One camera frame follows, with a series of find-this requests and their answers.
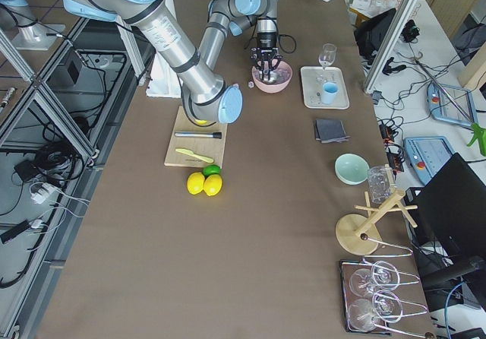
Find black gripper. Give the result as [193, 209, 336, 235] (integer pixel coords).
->
[251, 31, 282, 81]

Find pile of clear ice cubes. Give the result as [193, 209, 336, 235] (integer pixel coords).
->
[252, 67, 289, 85]

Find light blue cup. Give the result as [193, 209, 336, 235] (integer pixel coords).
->
[320, 81, 339, 104]

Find pink bowl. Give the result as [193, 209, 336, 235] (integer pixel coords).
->
[251, 61, 293, 93]

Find cream rabbit tray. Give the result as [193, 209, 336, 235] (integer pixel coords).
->
[300, 66, 350, 109]

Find clear wine glass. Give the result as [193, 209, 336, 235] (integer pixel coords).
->
[316, 43, 337, 82]

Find grey folded cloth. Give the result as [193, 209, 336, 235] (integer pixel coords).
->
[314, 119, 349, 144]

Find bamboo cutting board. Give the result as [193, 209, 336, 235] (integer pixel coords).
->
[164, 106, 228, 168]

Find yellow plastic knife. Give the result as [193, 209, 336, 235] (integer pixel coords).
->
[175, 148, 214, 163]

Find green lime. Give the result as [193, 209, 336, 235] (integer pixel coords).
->
[202, 164, 221, 177]

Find yellow lemon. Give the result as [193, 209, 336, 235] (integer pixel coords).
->
[186, 172, 205, 195]
[203, 174, 222, 196]

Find green ceramic bowl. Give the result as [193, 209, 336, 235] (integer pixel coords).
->
[334, 154, 369, 185]

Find blue teach pendant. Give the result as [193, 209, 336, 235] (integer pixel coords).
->
[403, 136, 455, 185]
[427, 82, 478, 128]

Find wooden glass holder stand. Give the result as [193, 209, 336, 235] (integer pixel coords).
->
[335, 163, 418, 256]

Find black glass rack tray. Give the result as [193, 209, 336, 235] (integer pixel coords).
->
[338, 258, 432, 334]

